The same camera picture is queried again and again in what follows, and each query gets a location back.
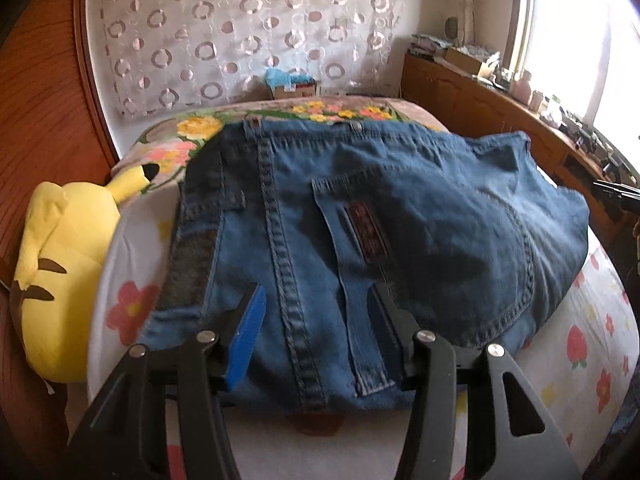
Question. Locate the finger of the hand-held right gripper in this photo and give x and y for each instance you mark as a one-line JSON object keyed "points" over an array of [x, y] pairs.
{"points": [[620, 191]]}

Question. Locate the yellow plush toy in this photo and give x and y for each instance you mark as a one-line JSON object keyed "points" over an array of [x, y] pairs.
{"points": [[65, 260]]}

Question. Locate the blue denim pants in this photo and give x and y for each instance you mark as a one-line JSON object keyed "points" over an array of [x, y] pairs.
{"points": [[400, 210]]}

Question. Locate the circle-patterned lace cover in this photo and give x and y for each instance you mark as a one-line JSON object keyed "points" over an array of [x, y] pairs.
{"points": [[225, 20]]}

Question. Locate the brown cardboard box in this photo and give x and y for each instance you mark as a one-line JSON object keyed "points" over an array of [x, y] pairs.
{"points": [[467, 61]]}

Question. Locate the floral bedsheet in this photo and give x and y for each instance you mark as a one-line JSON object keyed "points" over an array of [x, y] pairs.
{"points": [[575, 360]]}

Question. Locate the pile of black tools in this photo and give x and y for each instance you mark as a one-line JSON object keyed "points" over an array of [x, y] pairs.
{"points": [[595, 145]]}

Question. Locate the wooden headboard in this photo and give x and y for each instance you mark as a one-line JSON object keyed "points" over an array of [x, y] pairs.
{"points": [[45, 110]]}

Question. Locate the pink ceramic jar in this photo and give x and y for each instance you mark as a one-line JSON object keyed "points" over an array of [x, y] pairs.
{"points": [[522, 87]]}

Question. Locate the wooden cabinet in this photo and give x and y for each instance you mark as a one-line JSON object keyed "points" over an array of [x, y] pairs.
{"points": [[480, 105]]}

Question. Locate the window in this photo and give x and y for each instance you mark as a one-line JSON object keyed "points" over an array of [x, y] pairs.
{"points": [[570, 35]]}

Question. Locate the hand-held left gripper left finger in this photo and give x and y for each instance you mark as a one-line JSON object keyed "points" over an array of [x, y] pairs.
{"points": [[245, 332]]}

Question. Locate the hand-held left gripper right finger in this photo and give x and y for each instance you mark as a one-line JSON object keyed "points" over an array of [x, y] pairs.
{"points": [[376, 307]]}

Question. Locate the light blue cloth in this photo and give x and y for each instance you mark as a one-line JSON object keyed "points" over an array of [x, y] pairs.
{"points": [[282, 77]]}

